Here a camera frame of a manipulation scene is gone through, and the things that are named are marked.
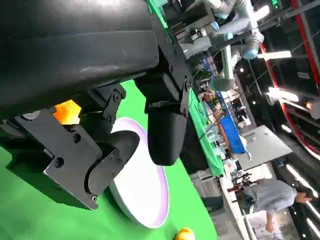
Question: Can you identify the green workbench cloth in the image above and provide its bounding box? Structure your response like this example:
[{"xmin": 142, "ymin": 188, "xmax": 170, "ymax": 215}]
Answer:
[{"xmin": 188, "ymin": 88, "xmax": 225, "ymax": 177}]

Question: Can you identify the lilac plate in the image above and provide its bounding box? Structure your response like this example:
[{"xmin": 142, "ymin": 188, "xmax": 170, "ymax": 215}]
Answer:
[{"xmin": 109, "ymin": 117, "xmax": 170, "ymax": 230}]

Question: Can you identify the orange white toy bread roll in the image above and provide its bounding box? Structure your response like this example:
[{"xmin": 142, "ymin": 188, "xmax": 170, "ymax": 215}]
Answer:
[
  {"xmin": 52, "ymin": 99, "xmax": 82, "ymax": 126},
  {"xmin": 174, "ymin": 227, "xmax": 196, "ymax": 240}
]

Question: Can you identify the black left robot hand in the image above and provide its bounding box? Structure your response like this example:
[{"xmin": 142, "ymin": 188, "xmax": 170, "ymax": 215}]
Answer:
[{"xmin": 0, "ymin": 0, "xmax": 194, "ymax": 211}]

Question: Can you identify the person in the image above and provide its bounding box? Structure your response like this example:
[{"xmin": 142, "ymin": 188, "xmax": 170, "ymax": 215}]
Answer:
[{"xmin": 241, "ymin": 178, "xmax": 313, "ymax": 236}]

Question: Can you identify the red curved frame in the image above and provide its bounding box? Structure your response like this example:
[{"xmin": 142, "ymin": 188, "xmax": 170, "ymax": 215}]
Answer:
[{"xmin": 291, "ymin": 0, "xmax": 320, "ymax": 88}]

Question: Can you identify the grey desk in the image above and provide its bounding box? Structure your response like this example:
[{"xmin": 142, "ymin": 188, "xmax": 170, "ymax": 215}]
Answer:
[{"xmin": 236, "ymin": 124, "xmax": 293, "ymax": 171}]

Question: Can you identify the white workbench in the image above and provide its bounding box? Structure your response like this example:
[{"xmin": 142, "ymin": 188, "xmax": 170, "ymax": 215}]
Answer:
[{"xmin": 219, "ymin": 172, "xmax": 253, "ymax": 240}]

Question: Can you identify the green table cloth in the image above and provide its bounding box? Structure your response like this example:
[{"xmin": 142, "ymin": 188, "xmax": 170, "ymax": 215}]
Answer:
[{"xmin": 0, "ymin": 79, "xmax": 218, "ymax": 240}]

